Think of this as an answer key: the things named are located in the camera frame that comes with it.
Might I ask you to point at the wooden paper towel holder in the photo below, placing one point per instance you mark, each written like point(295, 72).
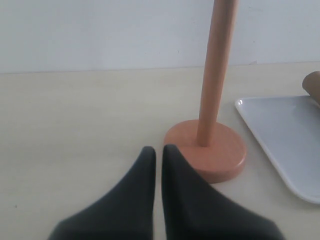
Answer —
point(213, 149)

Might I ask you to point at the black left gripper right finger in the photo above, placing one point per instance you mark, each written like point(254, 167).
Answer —
point(193, 210)

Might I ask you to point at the white plastic tray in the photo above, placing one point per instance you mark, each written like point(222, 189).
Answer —
point(288, 130)

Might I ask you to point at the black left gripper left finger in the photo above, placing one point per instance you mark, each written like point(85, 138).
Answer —
point(124, 213)

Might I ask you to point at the brown cardboard tube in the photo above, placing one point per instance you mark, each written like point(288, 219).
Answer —
point(311, 84)

